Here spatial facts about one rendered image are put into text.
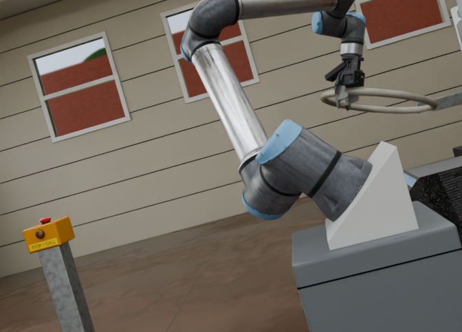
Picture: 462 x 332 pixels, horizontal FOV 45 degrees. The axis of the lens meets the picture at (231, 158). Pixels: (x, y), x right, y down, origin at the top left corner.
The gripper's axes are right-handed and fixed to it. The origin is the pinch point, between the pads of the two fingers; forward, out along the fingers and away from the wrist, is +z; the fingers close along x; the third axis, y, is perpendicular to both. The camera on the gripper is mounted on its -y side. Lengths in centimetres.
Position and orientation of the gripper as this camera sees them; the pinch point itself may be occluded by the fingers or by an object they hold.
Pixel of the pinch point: (342, 106)
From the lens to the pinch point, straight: 229.7
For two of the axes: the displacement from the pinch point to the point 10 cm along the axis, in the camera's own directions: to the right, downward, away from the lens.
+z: -1.0, 9.9, -0.2
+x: 7.6, 0.9, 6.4
